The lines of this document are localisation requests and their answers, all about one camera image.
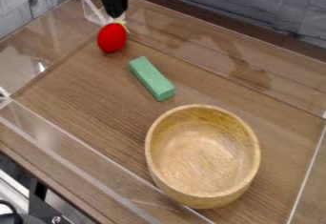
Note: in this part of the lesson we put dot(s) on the red strawberry toy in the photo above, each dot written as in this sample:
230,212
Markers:
112,36

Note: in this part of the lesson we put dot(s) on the green rectangular block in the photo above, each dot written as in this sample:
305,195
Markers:
159,86

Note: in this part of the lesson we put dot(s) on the wooden bowl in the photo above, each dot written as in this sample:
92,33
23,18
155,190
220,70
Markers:
203,155

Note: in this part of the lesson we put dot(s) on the clear acrylic corner bracket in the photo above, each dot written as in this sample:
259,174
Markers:
98,16

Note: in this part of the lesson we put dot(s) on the clear acrylic tray wall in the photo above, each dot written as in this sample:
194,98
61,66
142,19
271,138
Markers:
78,112

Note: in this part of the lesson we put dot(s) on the black metal table frame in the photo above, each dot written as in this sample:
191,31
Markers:
39,209

